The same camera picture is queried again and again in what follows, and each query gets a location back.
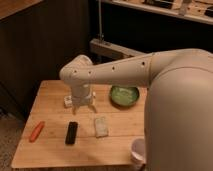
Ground white ceramic cup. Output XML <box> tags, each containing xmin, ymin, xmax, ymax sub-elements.
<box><xmin>131</xmin><ymin>138</ymin><xmax>146</xmax><ymax>171</ymax></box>

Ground wooden table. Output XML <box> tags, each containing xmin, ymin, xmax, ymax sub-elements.
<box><xmin>12</xmin><ymin>80</ymin><xmax>146</xmax><ymax>169</ymax></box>

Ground black remote control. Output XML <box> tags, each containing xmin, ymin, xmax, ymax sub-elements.
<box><xmin>65</xmin><ymin>122</ymin><xmax>78</xmax><ymax>145</ymax></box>

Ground green bowl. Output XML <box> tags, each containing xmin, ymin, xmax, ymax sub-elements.
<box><xmin>109</xmin><ymin>86</ymin><xmax>140</xmax><ymax>107</ymax></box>

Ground orange carrot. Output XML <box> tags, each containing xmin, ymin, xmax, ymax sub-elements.
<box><xmin>29</xmin><ymin>121</ymin><xmax>45</xmax><ymax>142</ymax></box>

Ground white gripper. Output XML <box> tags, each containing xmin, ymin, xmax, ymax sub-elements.
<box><xmin>71</xmin><ymin>84</ymin><xmax>97</xmax><ymax>115</ymax></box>

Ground grey metal shelf beam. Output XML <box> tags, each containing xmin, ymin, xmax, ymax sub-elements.
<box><xmin>90</xmin><ymin>38</ymin><xmax>144</xmax><ymax>60</ymax></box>

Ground white sponge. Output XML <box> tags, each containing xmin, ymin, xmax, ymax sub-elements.
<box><xmin>94</xmin><ymin>117</ymin><xmax>108</xmax><ymax>138</ymax></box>

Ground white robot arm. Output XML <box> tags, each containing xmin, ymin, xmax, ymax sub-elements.
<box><xmin>60</xmin><ymin>49</ymin><xmax>213</xmax><ymax>171</ymax></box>

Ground dark wooden cabinet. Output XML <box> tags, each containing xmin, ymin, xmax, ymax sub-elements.
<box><xmin>0</xmin><ymin>0</ymin><xmax>90</xmax><ymax>120</ymax></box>

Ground metal vertical pole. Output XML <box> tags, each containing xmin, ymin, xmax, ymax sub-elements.
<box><xmin>98</xmin><ymin>0</ymin><xmax>104</xmax><ymax>42</ymax></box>

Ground upper shelf with items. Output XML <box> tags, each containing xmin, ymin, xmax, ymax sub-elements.
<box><xmin>101</xmin><ymin>0</ymin><xmax>213</xmax><ymax>25</ymax></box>

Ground white plastic bottle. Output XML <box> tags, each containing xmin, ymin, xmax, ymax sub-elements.
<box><xmin>63</xmin><ymin>92</ymin><xmax>97</xmax><ymax>109</ymax></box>

